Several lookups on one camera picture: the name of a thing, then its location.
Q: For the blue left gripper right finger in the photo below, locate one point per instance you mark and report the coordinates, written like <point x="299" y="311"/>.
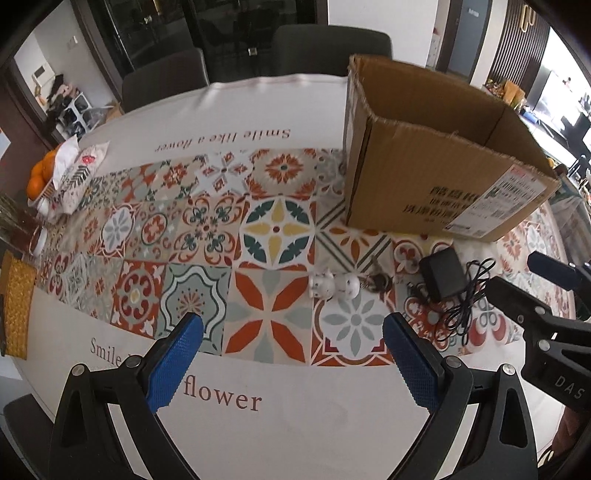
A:
<point x="417" y="359"/>

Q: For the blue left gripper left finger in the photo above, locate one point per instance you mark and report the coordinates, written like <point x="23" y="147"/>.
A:
<point x="169" y="358"/>

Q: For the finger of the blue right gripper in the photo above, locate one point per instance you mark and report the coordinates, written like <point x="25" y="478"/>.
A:
<point x="554" y="271"/>

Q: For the black power adapter with cable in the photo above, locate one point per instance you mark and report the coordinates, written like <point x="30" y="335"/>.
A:
<point x="451" y="289"/>

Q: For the white figurine keychain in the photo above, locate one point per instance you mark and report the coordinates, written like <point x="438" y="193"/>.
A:
<point x="326" y="285"/>

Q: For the patterned tablecloth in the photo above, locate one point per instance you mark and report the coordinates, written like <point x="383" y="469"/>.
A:
<point x="222" y="202"/>

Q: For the brown cardboard box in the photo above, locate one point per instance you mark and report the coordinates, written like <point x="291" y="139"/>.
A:
<point x="429" y="154"/>

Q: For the yellow woven tissue box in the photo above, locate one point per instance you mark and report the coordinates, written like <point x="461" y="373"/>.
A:
<point x="17" y="286"/>

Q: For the small white cup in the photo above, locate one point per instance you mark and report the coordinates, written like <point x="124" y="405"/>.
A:
<point x="38" y="241"/>

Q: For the vase with dried flowers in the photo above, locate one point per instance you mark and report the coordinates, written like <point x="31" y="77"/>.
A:
<point x="19" y="229"/>

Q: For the white patterned snack bag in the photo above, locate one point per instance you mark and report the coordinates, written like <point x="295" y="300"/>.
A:
<point x="74" y="168"/>

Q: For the oranges in basket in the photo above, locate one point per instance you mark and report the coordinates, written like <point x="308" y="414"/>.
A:
<point x="40" y="175"/>

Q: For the left black dining chair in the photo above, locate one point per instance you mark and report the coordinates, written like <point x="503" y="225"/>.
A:
<point x="174" y="74"/>

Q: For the black dining chair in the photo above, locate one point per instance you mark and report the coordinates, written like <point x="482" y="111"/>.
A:
<point x="174" y="74"/>
<point x="323" y="49"/>

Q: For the right black dining chair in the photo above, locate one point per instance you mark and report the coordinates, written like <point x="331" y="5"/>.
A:
<point x="323" y="49"/>

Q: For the black glass sliding door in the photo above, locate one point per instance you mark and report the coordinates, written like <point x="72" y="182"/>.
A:
<point x="234" y="36"/>

